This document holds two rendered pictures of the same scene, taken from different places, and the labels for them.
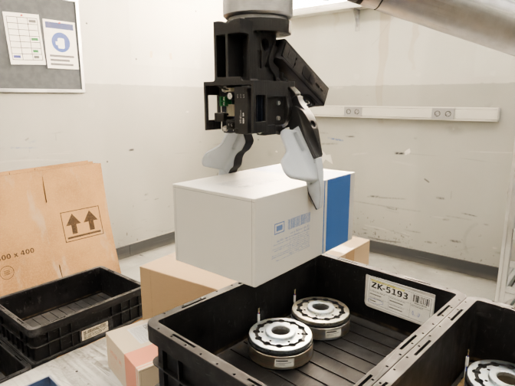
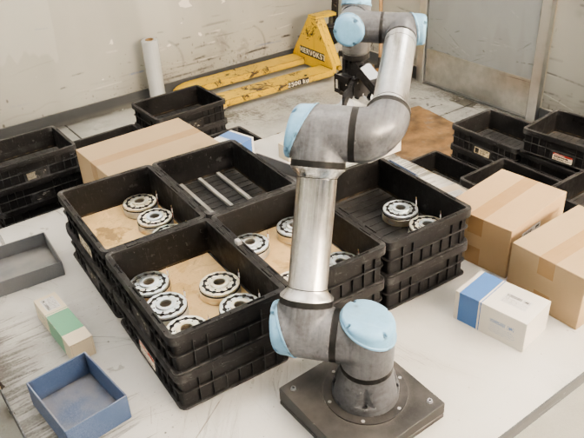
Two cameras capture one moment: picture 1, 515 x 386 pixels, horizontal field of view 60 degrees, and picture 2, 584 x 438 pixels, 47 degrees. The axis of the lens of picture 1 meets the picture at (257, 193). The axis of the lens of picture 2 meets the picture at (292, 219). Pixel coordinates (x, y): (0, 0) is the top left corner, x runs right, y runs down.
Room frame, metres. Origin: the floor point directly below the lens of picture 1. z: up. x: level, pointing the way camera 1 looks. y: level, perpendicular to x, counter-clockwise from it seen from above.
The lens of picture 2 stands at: (0.77, -1.75, 1.88)
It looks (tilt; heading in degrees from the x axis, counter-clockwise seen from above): 32 degrees down; 105
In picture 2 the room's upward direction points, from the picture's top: 3 degrees counter-clockwise
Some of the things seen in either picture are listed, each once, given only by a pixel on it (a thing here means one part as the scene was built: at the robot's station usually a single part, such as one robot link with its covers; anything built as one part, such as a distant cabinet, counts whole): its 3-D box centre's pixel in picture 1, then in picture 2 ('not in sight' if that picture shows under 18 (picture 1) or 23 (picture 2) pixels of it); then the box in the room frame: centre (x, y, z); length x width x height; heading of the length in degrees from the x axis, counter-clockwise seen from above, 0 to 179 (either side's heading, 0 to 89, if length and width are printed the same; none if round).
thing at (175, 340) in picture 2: not in sight; (191, 275); (0.19, -0.52, 0.92); 0.40 x 0.30 x 0.02; 137
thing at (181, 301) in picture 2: not in sight; (165, 305); (0.14, -0.58, 0.86); 0.10 x 0.10 x 0.01
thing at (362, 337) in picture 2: not in sight; (364, 337); (0.63, -0.66, 0.91); 0.13 x 0.12 x 0.14; 1
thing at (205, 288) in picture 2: not in sight; (219, 283); (0.24, -0.47, 0.86); 0.10 x 0.10 x 0.01
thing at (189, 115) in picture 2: not in sight; (183, 141); (-0.61, 1.29, 0.37); 0.40 x 0.30 x 0.45; 50
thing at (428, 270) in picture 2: not in sight; (381, 245); (0.60, -0.09, 0.76); 0.40 x 0.30 x 0.12; 137
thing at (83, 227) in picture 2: not in sight; (129, 207); (-0.10, -0.25, 0.92); 0.40 x 0.30 x 0.02; 137
